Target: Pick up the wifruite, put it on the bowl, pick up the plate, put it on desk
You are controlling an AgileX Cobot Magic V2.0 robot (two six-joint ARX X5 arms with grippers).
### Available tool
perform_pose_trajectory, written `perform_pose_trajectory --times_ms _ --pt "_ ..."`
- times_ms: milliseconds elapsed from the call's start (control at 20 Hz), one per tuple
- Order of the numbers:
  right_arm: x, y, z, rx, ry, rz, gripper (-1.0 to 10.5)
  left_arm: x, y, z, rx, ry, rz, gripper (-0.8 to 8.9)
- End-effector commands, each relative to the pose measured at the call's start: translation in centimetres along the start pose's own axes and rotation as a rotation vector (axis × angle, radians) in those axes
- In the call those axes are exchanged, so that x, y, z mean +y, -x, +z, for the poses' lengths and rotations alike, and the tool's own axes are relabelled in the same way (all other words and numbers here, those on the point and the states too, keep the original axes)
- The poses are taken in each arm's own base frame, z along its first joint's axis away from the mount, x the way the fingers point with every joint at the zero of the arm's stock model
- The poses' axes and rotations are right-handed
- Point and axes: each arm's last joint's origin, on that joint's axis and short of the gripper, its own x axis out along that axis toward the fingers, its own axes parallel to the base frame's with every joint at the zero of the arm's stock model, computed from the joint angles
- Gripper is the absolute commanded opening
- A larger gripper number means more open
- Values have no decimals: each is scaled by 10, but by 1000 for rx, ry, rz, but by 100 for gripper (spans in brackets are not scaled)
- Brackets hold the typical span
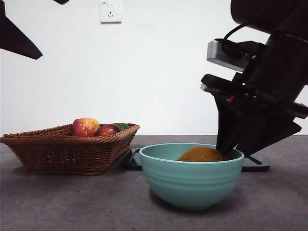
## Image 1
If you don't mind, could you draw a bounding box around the brown kiwi fruit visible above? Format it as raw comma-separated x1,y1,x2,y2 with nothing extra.
177,146,226,162

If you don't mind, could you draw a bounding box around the teal ribbed bowl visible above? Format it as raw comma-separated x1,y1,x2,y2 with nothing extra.
139,142,245,212

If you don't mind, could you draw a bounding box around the black rectangular tray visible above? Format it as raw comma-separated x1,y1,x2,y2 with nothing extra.
124,148,270,173

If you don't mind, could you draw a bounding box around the green avocado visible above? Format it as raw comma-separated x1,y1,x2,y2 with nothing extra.
112,123,130,132

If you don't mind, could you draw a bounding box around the red yellow apple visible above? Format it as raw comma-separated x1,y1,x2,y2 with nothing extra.
71,118,100,137

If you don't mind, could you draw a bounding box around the dark red plum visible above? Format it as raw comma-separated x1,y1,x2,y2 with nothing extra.
94,124,121,137

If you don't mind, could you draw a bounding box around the brown wicker basket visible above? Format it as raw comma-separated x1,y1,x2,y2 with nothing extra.
0,123,141,176

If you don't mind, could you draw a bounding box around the white wall socket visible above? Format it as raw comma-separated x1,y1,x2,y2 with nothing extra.
100,0,122,25

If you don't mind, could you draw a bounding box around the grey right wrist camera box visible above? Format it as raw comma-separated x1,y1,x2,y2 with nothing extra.
206,39,265,72

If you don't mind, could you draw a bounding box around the black right camera cable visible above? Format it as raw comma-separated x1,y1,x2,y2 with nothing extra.
222,23,251,49

